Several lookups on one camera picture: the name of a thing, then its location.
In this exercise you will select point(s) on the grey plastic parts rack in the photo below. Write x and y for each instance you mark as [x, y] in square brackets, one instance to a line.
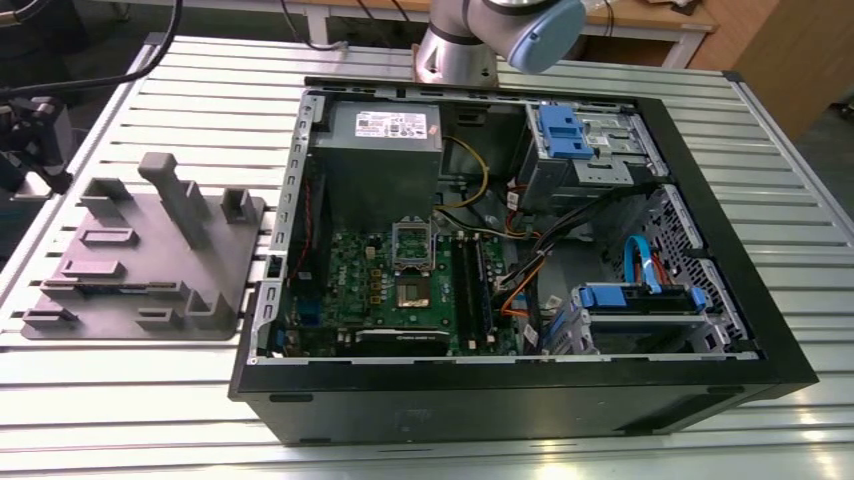
[167, 280]

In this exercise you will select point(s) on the blue plastic drive latch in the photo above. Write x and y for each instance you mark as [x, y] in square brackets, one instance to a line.
[563, 132]

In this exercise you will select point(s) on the black graphics card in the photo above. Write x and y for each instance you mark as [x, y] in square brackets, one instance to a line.
[400, 342]

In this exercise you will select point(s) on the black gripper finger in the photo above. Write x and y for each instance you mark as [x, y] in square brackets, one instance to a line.
[52, 150]

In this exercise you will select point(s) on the brown wooden cabinet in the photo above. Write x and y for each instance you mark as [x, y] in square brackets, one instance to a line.
[794, 65]

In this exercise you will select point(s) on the wooden desk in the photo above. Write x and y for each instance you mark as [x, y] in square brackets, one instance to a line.
[667, 20]

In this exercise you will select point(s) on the dark green RAM stick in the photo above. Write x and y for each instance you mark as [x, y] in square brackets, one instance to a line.
[114, 288]

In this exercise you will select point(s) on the black RAM slot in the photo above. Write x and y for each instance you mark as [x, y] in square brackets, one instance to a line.
[461, 290]

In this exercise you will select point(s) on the grey power supply unit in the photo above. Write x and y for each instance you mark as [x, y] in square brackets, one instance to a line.
[374, 175]

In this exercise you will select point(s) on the black open PC case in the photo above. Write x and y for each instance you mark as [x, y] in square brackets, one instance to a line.
[534, 410]

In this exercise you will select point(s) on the green motherboard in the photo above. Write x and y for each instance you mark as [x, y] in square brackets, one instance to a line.
[354, 280]

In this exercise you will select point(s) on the hard disk in blue carrier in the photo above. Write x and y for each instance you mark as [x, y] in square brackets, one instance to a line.
[601, 297]

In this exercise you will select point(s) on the grey metal drive cage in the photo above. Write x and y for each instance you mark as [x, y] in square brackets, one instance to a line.
[601, 175]

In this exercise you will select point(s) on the dark office chair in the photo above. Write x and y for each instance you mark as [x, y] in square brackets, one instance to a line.
[40, 30]

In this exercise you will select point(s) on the grey metal disk bay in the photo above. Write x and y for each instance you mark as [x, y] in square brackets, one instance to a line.
[641, 322]

